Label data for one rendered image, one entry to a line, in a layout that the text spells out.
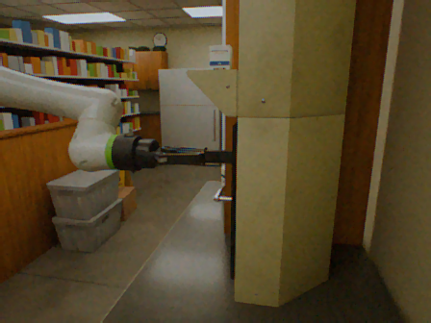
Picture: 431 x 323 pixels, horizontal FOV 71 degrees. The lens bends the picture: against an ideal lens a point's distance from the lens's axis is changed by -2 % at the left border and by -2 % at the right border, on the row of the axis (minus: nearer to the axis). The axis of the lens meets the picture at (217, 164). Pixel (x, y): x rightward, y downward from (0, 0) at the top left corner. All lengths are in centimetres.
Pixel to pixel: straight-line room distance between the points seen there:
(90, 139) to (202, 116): 497
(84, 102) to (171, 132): 510
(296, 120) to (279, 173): 12
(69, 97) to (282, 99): 54
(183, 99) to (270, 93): 517
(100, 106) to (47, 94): 13
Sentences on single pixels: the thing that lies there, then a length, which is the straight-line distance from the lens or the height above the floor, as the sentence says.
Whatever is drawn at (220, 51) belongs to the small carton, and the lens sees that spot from 77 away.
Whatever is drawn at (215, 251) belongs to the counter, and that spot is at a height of 94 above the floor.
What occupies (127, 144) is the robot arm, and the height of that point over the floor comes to 134.
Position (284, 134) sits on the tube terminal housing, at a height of 138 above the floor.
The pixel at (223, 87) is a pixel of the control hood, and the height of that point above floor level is 147.
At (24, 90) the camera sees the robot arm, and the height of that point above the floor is 147.
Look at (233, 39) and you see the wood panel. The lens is 105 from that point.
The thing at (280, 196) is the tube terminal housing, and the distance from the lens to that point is 70.
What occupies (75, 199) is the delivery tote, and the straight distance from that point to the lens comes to 293.
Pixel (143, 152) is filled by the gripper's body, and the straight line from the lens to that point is 76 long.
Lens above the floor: 147
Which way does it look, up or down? 14 degrees down
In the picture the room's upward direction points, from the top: straight up
